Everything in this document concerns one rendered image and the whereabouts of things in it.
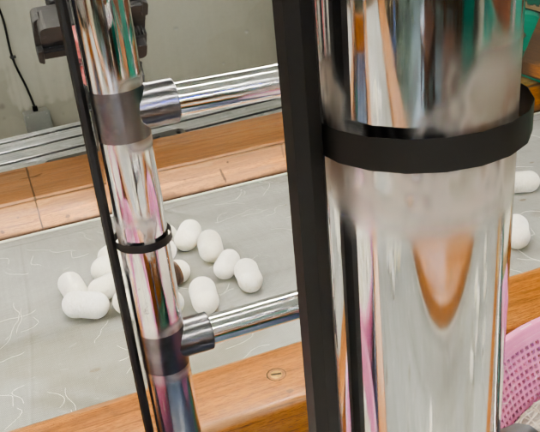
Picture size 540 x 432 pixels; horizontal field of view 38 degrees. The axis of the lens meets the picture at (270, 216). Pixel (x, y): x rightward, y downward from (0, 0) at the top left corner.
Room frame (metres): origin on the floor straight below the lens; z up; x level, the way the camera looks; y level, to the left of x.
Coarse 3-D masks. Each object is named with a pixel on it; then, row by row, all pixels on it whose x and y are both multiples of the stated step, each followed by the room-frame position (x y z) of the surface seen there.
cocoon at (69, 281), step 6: (60, 276) 0.54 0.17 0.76; (66, 276) 0.53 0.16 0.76; (72, 276) 0.53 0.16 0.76; (78, 276) 0.53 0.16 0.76; (60, 282) 0.53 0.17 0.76; (66, 282) 0.52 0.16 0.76; (72, 282) 0.52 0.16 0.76; (78, 282) 0.52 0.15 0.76; (60, 288) 0.53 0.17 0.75; (66, 288) 0.52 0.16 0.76; (72, 288) 0.52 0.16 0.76; (78, 288) 0.52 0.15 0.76; (84, 288) 0.52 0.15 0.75
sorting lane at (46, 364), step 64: (256, 192) 0.69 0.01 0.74; (0, 256) 0.61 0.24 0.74; (64, 256) 0.60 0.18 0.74; (192, 256) 0.58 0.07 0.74; (256, 256) 0.57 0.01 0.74; (512, 256) 0.53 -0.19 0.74; (0, 320) 0.51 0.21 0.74; (64, 320) 0.50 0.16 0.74; (0, 384) 0.43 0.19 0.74; (64, 384) 0.42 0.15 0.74; (128, 384) 0.41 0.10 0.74
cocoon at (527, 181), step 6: (516, 174) 0.64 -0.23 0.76; (522, 174) 0.64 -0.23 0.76; (528, 174) 0.63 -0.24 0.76; (534, 174) 0.63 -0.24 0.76; (516, 180) 0.63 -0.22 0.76; (522, 180) 0.63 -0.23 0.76; (528, 180) 0.63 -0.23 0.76; (534, 180) 0.63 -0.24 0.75; (516, 186) 0.63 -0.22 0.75; (522, 186) 0.63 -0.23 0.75; (528, 186) 0.63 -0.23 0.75; (534, 186) 0.63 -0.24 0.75; (516, 192) 0.63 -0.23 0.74; (522, 192) 0.63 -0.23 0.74
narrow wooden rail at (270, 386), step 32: (512, 288) 0.45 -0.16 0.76; (512, 320) 0.41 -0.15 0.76; (288, 352) 0.40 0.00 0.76; (224, 384) 0.37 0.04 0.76; (256, 384) 0.37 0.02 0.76; (288, 384) 0.37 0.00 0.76; (64, 416) 0.36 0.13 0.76; (96, 416) 0.36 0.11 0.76; (128, 416) 0.35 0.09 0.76; (224, 416) 0.35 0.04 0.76; (256, 416) 0.35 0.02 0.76; (288, 416) 0.35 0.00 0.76
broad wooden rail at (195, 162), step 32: (224, 128) 0.82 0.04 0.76; (256, 128) 0.81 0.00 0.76; (64, 160) 0.77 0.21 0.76; (160, 160) 0.74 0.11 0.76; (192, 160) 0.73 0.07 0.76; (224, 160) 0.73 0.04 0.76; (256, 160) 0.74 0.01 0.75; (0, 192) 0.70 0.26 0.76; (32, 192) 0.69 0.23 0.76; (64, 192) 0.69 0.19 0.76; (192, 192) 0.70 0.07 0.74; (0, 224) 0.65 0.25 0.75; (32, 224) 0.66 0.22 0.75; (64, 224) 0.66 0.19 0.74
